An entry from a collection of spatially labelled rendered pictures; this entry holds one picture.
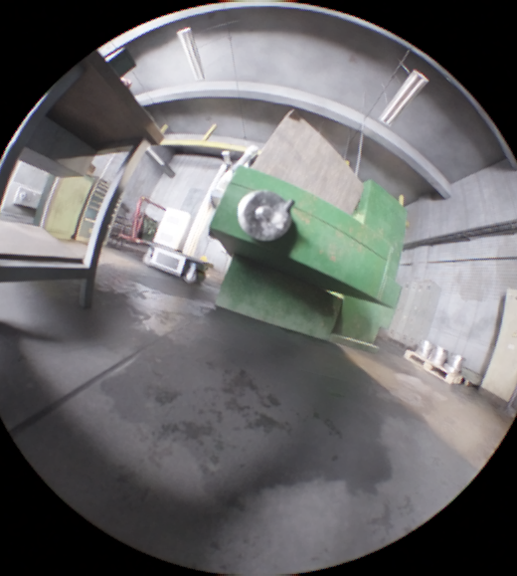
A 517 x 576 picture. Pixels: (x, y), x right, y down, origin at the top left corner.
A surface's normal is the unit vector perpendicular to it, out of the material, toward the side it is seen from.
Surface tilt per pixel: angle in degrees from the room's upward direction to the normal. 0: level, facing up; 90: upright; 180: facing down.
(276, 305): 90
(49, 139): 90
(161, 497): 0
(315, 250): 90
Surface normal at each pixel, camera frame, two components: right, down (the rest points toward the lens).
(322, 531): 0.35, -0.94
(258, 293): 0.11, 0.11
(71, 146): 0.93, 0.36
